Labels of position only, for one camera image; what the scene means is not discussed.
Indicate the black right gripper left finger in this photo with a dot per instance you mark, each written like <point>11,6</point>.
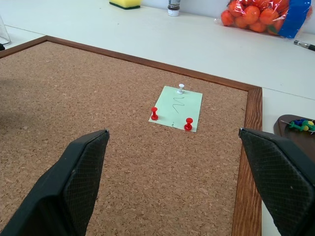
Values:
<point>61,182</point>

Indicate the cork board with wooden frame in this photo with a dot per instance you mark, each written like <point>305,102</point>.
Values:
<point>123,137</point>

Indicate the red push pin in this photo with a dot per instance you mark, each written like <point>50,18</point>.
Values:
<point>188,124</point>
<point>154,113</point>

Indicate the white push pin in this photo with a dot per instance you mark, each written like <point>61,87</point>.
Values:
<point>181,89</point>

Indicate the small dark bottle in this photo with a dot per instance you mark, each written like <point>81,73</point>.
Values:
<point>174,8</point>

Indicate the bag of oranges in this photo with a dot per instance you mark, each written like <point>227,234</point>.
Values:
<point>258,17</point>

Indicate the light green paper note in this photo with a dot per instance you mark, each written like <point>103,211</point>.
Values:
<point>179,108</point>

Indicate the brown wooden tray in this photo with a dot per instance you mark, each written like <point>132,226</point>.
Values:
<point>299,140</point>

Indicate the yellow green sponge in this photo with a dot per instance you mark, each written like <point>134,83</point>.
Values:
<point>125,3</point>

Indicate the clear glass container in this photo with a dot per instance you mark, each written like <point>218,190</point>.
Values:
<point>3,32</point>

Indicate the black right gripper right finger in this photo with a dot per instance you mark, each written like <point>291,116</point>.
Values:
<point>278,177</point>

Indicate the black silver pen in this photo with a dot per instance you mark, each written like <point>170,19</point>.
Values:
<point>304,45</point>

